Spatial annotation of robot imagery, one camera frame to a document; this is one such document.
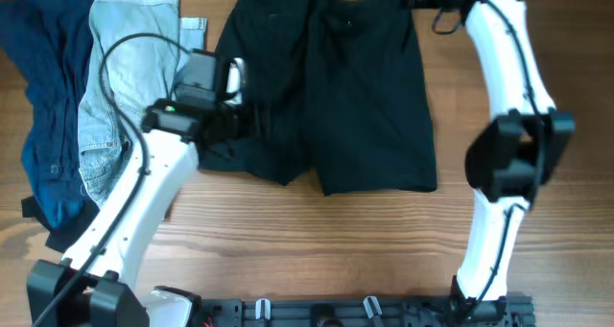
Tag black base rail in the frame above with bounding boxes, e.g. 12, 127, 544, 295
199, 295, 536, 327

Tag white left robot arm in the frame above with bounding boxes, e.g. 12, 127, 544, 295
27, 51, 247, 326

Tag light blue denim shorts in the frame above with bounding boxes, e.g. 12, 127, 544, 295
78, 0, 207, 206

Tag black garment under pile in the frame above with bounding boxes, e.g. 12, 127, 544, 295
21, 196, 99, 253

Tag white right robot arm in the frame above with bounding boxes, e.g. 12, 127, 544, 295
401, 0, 576, 326

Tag black shorts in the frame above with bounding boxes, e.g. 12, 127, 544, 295
201, 0, 437, 195

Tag navy blue garment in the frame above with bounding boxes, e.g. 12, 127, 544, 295
1, 0, 94, 228

